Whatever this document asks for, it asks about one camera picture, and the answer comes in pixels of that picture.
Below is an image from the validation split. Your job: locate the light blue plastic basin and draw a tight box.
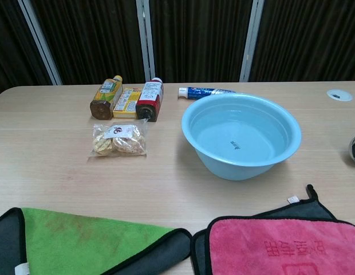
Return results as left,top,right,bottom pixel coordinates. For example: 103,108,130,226
181,92,303,182

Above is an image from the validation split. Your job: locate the red white label bottle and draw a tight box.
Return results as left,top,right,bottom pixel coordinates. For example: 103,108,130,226
135,77,164,123

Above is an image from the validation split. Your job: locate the blue white toothpaste tube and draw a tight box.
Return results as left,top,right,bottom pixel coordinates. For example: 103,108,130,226
177,87,237,101

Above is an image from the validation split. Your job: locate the clear bag of cookies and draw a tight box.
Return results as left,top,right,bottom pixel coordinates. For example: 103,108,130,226
88,119,149,158

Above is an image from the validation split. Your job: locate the yellow cardboard box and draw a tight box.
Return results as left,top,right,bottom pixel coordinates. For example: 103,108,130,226
112,87,143,119

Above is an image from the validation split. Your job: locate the yellow green drink bottle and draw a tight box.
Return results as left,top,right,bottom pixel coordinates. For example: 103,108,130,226
89,74,124,120

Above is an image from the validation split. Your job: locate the green grey microfibre towel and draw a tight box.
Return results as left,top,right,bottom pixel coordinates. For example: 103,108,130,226
0,207,194,275

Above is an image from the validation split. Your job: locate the pink microfibre towel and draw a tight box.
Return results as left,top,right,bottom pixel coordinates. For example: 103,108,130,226
192,216,355,275

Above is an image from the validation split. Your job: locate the grey towel with black loop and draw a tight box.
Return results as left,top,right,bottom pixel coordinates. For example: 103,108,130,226
253,184,338,221

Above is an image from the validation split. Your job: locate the grey metal partition post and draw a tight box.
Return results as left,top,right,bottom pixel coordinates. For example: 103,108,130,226
239,0,265,83
136,0,156,83
18,0,63,86

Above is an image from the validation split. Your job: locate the silver table cable grommet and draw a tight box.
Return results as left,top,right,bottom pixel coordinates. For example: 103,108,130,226
326,89,353,102

